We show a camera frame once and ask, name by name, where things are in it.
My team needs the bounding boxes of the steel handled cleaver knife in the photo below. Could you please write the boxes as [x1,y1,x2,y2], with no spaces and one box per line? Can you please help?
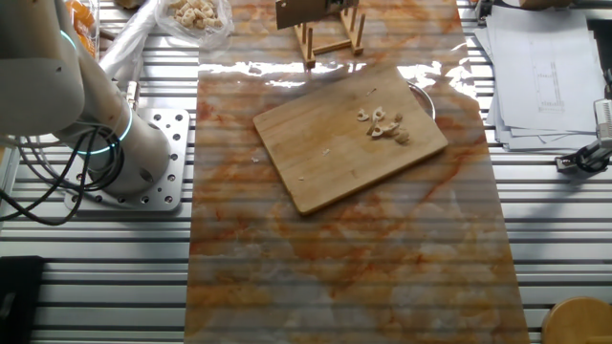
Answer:
[274,0,360,31]

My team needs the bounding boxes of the wooden peg rack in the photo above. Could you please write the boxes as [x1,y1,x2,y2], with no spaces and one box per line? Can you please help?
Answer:
[292,5,367,70]

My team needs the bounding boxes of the bag of lotus slices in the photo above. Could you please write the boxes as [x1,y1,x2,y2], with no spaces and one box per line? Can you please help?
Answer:
[153,0,237,41]

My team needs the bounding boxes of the wooden cutting board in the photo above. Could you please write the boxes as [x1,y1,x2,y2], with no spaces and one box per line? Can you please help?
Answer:
[251,64,449,216]

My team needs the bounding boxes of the white paper stack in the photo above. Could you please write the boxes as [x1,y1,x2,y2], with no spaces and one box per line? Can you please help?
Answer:
[475,4,608,153]

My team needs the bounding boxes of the clear plastic bag roll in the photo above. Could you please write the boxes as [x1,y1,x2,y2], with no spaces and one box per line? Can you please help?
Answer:
[98,0,162,90]

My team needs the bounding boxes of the clear plastic fruit container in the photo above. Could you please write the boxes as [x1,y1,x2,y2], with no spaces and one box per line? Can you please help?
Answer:
[64,0,101,61]

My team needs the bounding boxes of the orange marble pattern mat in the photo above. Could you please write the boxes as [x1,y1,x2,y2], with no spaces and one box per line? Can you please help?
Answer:
[184,0,532,344]

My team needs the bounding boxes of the wooden mug tree stand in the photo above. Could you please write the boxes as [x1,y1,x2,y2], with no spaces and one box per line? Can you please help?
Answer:
[541,295,612,344]

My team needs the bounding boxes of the black box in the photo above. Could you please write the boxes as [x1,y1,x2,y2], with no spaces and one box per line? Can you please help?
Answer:
[0,255,47,344]

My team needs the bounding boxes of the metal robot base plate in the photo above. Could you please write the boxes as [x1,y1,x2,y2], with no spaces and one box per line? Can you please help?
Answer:
[64,108,191,212]

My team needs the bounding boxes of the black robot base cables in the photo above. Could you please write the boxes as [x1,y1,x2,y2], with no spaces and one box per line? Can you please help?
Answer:
[0,126,124,227]

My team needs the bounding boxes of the small grey camera on mount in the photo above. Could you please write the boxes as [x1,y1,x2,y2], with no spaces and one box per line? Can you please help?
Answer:
[554,97,612,174]

